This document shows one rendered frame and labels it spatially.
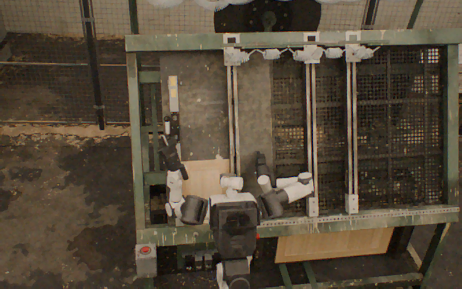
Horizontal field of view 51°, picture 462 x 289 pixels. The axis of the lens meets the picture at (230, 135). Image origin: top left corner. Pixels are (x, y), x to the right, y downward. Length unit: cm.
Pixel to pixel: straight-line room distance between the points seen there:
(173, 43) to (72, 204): 226
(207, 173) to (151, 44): 88
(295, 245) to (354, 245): 48
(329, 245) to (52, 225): 239
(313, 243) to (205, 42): 173
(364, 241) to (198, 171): 150
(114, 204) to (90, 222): 29
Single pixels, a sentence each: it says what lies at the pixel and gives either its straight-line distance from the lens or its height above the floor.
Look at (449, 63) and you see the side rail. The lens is 361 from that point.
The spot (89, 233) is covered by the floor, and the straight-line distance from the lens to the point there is 444.
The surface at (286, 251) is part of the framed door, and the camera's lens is 376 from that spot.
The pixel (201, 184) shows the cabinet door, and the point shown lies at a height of 111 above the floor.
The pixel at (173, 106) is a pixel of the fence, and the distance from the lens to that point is 303.
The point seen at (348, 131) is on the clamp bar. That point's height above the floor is 139.
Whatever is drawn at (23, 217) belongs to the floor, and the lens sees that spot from 475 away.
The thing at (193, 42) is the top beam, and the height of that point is 192.
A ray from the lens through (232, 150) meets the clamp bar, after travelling 305.
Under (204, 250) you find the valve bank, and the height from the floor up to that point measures 74.
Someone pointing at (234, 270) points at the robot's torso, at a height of 107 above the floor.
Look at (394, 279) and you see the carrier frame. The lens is 406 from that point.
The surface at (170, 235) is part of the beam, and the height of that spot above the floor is 86.
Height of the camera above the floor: 314
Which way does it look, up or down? 35 degrees down
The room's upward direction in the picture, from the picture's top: 3 degrees clockwise
